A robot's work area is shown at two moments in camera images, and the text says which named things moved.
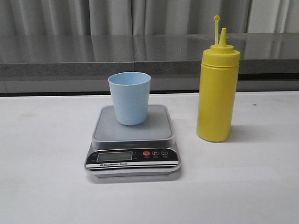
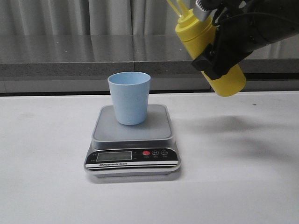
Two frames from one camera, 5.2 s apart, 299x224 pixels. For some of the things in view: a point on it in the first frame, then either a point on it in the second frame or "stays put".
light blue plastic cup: (130, 91) stays put
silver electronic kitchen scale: (146, 150) stays put
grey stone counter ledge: (81, 63) stays put
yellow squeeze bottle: (217, 114) → (195, 35)
